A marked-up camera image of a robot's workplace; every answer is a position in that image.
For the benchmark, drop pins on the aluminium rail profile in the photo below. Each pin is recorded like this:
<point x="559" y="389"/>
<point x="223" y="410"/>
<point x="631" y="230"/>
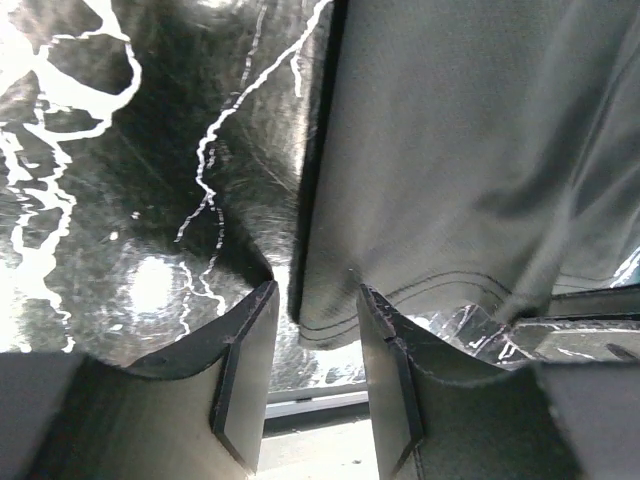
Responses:
<point x="313" y="408"/>

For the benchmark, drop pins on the black t shirt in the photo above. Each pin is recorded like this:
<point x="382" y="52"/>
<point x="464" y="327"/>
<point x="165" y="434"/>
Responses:
<point x="477" y="153"/>

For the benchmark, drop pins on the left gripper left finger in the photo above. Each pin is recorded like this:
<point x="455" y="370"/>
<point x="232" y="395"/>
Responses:
<point x="192" y="410"/>

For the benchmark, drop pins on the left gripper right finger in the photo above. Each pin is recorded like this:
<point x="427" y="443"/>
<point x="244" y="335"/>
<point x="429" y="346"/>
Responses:
<point x="561" y="400"/>

